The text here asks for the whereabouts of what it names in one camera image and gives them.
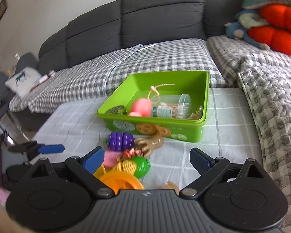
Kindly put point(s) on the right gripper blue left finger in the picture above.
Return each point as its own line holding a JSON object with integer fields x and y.
{"x": 83, "y": 170}

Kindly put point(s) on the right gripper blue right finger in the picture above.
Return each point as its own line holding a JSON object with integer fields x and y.
{"x": 211, "y": 172}

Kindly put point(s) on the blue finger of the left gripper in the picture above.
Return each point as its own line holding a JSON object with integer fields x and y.
{"x": 51, "y": 149}

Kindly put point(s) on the orange toy bowl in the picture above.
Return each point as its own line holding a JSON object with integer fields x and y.
{"x": 117, "y": 180}

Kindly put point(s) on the purple toy grapes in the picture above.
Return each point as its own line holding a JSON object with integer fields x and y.
{"x": 118, "y": 141}

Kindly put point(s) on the yellow green toy corn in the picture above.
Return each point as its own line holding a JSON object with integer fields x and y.
{"x": 137, "y": 166}

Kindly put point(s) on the beige toy hand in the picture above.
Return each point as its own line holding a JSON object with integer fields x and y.
{"x": 148, "y": 145}

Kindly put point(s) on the light grid pattern sheet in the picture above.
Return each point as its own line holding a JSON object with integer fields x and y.
{"x": 229, "y": 132}

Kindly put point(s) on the small beige dinosaur toy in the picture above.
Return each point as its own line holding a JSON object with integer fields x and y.
{"x": 197, "y": 115}

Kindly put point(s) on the white pillow teal animal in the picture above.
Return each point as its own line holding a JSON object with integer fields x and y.
{"x": 22, "y": 83}

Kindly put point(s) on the clear cotton swab jar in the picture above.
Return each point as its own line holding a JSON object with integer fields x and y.
{"x": 171, "y": 106}

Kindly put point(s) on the green biscuit tin box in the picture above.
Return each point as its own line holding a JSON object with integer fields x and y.
{"x": 114, "y": 111}

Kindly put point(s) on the grey checked sofa cover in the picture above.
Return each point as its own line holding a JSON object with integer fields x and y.
{"x": 102, "y": 75}

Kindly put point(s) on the pink ball toy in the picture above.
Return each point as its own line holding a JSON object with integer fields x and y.
{"x": 141, "y": 108}

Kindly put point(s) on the quilted grey checked blanket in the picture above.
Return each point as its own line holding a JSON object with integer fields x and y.
{"x": 265, "y": 77}

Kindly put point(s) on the lower red pumpkin cushion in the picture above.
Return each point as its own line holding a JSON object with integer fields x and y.
{"x": 278, "y": 40}

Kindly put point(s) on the red pumpkin cushion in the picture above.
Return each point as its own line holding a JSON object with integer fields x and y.
{"x": 277, "y": 15}
{"x": 278, "y": 40}

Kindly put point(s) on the blue plush monkey toy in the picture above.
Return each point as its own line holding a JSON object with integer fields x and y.
{"x": 245, "y": 20}

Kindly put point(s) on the dark grey sofa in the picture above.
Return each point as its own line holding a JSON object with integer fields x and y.
{"x": 126, "y": 23}

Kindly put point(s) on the upper red pumpkin cushion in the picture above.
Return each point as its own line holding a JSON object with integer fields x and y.
{"x": 277, "y": 15}

